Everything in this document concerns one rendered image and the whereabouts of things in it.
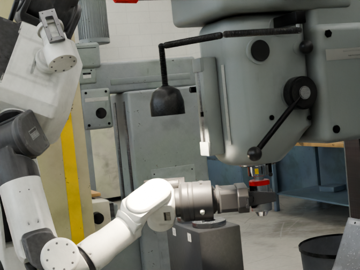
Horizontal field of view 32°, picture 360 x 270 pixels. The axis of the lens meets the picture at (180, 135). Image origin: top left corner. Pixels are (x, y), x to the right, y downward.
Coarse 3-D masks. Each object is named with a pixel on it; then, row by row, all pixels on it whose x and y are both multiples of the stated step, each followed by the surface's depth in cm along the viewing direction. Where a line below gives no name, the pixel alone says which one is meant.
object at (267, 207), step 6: (252, 186) 139; (258, 186) 138; (264, 186) 138; (270, 186) 140; (264, 204) 138; (270, 204) 139; (252, 210) 140; (258, 210) 139; (264, 210) 138; (270, 210) 139
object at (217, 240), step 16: (176, 224) 170; (192, 224) 164; (208, 224) 160; (224, 224) 163; (176, 240) 171; (192, 240) 161; (208, 240) 158; (224, 240) 160; (240, 240) 162; (176, 256) 172; (192, 256) 162; (208, 256) 158; (224, 256) 160; (240, 256) 162
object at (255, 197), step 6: (252, 192) 137; (258, 192) 137; (264, 192) 137; (270, 192) 137; (252, 198) 137; (258, 198) 137; (264, 198) 137; (270, 198) 137; (252, 204) 137; (258, 204) 137
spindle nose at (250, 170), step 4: (248, 168) 139; (252, 168) 138; (256, 168) 138; (260, 168) 138; (264, 168) 138; (248, 172) 140; (252, 172) 138; (260, 172) 138; (264, 172) 138; (268, 172) 139; (252, 176) 139; (256, 176) 138
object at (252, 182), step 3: (252, 180) 141; (264, 180) 139; (267, 180) 139; (249, 183) 140; (252, 183) 139; (255, 183) 138; (258, 183) 138; (261, 183) 138; (264, 183) 138; (267, 183) 139
